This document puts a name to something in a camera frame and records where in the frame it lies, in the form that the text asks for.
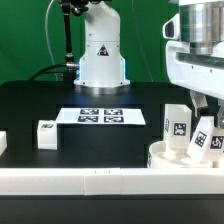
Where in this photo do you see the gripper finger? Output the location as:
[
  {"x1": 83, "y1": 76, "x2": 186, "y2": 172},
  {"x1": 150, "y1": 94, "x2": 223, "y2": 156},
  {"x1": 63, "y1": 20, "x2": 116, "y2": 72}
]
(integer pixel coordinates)
[
  {"x1": 190, "y1": 90, "x2": 208, "y2": 117},
  {"x1": 217, "y1": 99, "x2": 224, "y2": 129}
]

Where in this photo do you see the white U-shaped fence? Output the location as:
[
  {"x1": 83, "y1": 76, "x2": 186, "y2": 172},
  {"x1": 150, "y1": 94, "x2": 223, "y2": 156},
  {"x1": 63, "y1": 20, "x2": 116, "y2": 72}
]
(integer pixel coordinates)
[{"x1": 0, "y1": 130, "x2": 224, "y2": 197}]

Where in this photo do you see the black cable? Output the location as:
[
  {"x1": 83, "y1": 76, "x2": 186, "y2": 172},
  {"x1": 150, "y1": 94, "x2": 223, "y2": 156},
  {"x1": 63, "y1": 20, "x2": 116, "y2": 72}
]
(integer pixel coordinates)
[{"x1": 28, "y1": 63, "x2": 76, "y2": 82}]

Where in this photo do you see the white marker sheet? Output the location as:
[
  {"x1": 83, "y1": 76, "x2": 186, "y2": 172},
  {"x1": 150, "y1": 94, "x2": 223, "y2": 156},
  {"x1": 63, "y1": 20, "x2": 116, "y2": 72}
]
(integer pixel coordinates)
[{"x1": 56, "y1": 108, "x2": 146, "y2": 125}]

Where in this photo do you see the white round stool seat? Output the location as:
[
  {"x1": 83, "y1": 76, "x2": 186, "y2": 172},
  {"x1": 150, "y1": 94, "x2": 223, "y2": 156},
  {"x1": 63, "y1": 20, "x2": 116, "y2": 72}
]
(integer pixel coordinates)
[{"x1": 147, "y1": 141, "x2": 213, "y2": 169}]

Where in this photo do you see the white cable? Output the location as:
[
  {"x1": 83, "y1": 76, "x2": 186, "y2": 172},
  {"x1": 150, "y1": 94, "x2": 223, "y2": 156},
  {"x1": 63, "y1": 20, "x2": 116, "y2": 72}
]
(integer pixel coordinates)
[{"x1": 44, "y1": 0, "x2": 59, "y2": 81}]

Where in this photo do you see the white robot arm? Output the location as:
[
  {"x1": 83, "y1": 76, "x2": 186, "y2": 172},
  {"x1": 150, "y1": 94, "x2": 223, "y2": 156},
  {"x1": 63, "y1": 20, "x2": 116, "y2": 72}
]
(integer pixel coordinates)
[{"x1": 74, "y1": 0, "x2": 224, "y2": 129}]

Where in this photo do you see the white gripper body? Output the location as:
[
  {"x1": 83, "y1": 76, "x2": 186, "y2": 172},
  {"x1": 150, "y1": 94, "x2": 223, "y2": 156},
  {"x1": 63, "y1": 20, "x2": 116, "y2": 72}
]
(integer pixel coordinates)
[{"x1": 166, "y1": 41, "x2": 224, "y2": 100}]

